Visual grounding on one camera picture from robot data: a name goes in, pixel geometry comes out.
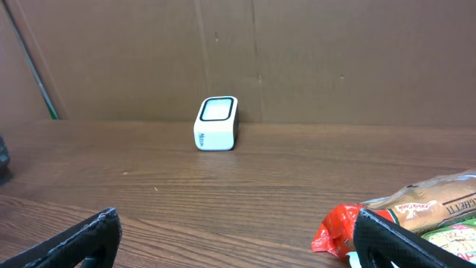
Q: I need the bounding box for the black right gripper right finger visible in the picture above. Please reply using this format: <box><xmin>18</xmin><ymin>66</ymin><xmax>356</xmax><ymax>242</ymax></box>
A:
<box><xmin>353</xmin><ymin>208</ymin><xmax>475</xmax><ymax>268</ymax></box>

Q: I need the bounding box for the white barcode scanner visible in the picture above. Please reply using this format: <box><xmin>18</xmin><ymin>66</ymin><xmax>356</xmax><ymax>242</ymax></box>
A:
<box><xmin>193</xmin><ymin>96</ymin><xmax>239</xmax><ymax>151</ymax></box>

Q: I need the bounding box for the teal tissue wipes pack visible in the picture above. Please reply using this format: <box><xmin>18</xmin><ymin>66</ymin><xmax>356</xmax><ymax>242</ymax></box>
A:
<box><xmin>347</xmin><ymin>252</ymin><xmax>361</xmax><ymax>268</ymax></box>

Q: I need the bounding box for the green tea packet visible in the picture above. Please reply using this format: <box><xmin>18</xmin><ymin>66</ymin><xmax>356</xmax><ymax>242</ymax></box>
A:
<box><xmin>422</xmin><ymin>219</ymin><xmax>476</xmax><ymax>264</ymax></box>

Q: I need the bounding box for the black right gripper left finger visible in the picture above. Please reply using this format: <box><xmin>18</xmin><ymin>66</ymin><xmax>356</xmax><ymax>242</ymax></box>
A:
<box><xmin>1</xmin><ymin>207</ymin><xmax>122</xmax><ymax>268</ymax></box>

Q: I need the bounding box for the red spaghetti packet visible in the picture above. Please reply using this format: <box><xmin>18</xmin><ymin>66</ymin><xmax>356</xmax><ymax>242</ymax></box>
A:
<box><xmin>311</xmin><ymin>170</ymin><xmax>475</xmax><ymax>258</ymax></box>

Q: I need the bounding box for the grey plastic shopping basket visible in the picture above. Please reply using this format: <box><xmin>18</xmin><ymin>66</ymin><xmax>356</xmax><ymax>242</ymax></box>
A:
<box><xmin>0</xmin><ymin>136</ymin><xmax>10</xmax><ymax>174</ymax></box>

